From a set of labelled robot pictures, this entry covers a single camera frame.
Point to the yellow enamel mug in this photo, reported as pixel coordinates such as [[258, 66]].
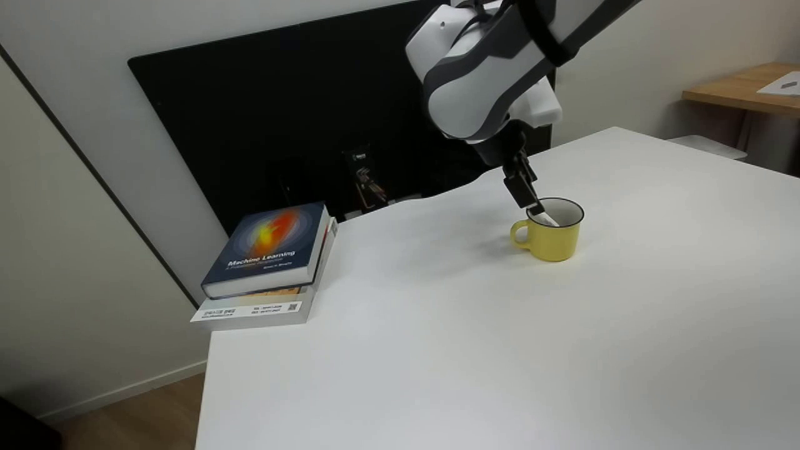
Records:
[[552, 242]]

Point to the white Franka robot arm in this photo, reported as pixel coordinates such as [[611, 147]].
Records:
[[484, 66]]

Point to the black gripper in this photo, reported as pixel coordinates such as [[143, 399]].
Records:
[[501, 147]]

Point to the blue hardcover book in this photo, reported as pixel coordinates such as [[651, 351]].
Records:
[[266, 248]]

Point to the white paper sheet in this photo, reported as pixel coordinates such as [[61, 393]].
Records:
[[783, 84]]

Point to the stack of books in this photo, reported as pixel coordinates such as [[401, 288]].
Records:
[[258, 307]]

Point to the large black wall panel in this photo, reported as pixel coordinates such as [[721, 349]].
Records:
[[251, 127]]

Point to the wooden side desk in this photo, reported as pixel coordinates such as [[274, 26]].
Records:
[[746, 88]]

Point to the black clamp mount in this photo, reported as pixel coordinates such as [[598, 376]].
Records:
[[367, 178]]

